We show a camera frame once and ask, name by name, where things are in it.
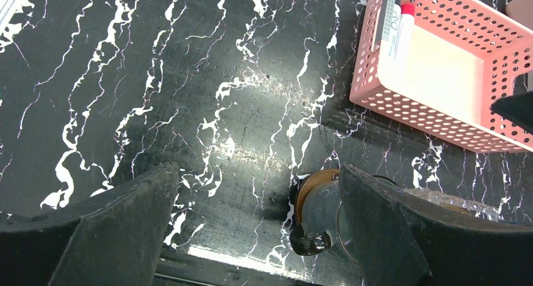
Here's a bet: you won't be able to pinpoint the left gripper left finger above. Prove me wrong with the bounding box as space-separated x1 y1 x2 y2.
1 163 180 285

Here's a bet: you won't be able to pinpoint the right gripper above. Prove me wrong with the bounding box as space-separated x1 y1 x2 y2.
490 91 532 134

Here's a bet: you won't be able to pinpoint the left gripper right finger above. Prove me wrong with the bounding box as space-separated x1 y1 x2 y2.
339 165 532 285

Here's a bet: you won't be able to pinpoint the grey green mug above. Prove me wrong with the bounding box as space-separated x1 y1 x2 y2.
289 173 405 268

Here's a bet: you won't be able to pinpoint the pink plastic basket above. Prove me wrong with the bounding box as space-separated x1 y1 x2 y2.
349 0 532 153

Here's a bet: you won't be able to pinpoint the brown wooden oval tray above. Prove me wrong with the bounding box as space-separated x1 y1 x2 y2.
294 168 340 225

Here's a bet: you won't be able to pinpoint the clear packaged toothbrushes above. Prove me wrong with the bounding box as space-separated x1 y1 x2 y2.
404 188 499 222

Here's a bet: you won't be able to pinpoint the black capped toothpaste tube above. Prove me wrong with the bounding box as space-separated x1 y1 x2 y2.
371 0 401 52

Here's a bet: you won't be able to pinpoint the large pink lidded box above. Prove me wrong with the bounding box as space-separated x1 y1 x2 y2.
505 0 532 30

